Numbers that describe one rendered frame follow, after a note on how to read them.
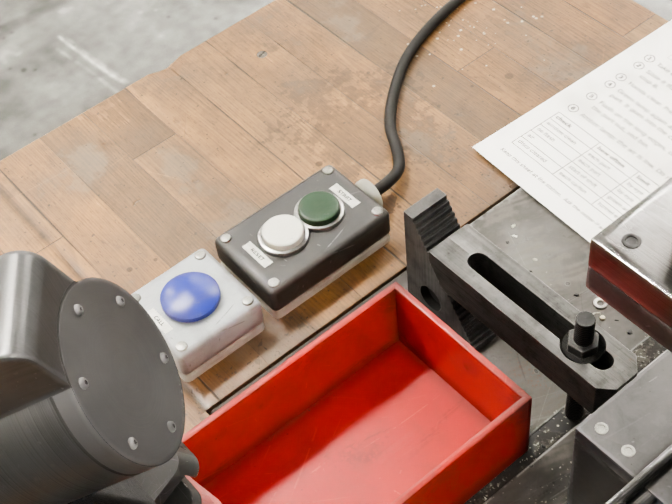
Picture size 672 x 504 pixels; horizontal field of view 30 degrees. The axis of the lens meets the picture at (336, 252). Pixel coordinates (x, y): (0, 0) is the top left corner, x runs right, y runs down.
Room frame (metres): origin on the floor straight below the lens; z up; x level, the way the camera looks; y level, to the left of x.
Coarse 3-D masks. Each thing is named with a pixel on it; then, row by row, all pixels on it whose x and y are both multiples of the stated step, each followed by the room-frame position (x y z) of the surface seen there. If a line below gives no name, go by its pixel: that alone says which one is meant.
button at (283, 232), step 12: (276, 216) 0.58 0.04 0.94; (288, 216) 0.58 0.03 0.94; (264, 228) 0.57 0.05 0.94; (276, 228) 0.57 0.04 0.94; (288, 228) 0.57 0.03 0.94; (300, 228) 0.57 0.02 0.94; (264, 240) 0.56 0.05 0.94; (276, 240) 0.56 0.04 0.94; (288, 240) 0.56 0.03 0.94; (300, 240) 0.56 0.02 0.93
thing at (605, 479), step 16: (576, 448) 0.35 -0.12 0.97; (576, 464) 0.35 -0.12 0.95; (592, 464) 0.34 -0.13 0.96; (576, 480) 0.35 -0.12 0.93; (592, 480) 0.34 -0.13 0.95; (608, 480) 0.33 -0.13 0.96; (624, 480) 0.33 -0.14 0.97; (576, 496) 0.35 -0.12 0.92; (592, 496) 0.34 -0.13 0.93; (608, 496) 0.33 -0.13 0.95
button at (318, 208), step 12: (312, 192) 0.60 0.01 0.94; (324, 192) 0.60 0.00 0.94; (300, 204) 0.59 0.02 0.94; (312, 204) 0.59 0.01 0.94; (324, 204) 0.59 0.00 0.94; (336, 204) 0.58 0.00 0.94; (300, 216) 0.58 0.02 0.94; (312, 216) 0.58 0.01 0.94; (324, 216) 0.57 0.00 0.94; (336, 216) 0.58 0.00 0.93
